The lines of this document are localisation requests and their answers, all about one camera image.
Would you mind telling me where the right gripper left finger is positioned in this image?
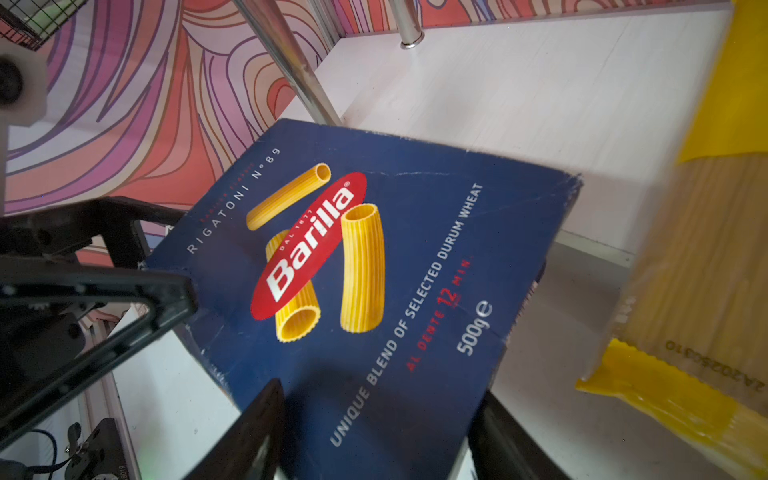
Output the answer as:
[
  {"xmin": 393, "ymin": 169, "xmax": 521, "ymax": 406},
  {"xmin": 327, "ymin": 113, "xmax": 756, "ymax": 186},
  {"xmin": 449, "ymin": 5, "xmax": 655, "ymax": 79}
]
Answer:
[{"xmin": 186, "ymin": 379, "xmax": 285, "ymax": 480}]

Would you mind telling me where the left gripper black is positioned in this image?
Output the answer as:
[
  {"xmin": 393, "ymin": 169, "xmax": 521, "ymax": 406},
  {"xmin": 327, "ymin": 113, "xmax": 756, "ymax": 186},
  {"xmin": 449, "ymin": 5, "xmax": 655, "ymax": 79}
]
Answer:
[{"xmin": 1, "ymin": 197, "xmax": 198, "ymax": 447}]

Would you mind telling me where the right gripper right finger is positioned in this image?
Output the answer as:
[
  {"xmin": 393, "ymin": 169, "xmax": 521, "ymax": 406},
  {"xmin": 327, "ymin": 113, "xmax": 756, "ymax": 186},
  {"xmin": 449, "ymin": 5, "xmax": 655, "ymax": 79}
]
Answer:
[{"xmin": 468, "ymin": 391, "xmax": 569, "ymax": 480}]

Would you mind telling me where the blue Barilla rigatoni box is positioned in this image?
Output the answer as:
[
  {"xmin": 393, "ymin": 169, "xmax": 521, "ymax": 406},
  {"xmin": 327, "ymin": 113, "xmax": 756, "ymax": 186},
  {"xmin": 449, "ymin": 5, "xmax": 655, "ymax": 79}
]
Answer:
[{"xmin": 147, "ymin": 119, "xmax": 582, "ymax": 479}]

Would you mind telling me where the yellow Pastatime bag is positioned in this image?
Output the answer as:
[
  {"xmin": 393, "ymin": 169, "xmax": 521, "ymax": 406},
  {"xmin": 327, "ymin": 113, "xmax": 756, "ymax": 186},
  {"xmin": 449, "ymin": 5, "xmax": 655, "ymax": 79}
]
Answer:
[{"xmin": 577, "ymin": 1, "xmax": 767, "ymax": 479}]

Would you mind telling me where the white two-tier shelf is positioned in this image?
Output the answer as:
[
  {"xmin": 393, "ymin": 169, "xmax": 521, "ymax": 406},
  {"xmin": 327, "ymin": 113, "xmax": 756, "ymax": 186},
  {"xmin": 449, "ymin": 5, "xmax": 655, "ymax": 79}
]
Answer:
[{"xmin": 230, "ymin": 0, "xmax": 736, "ymax": 256}]

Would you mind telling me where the black wire basket left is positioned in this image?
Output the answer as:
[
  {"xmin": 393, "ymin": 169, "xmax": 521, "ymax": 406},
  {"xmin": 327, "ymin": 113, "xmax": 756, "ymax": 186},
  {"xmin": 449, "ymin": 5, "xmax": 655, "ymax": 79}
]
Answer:
[{"xmin": 1, "ymin": 0, "xmax": 87, "ymax": 51}]

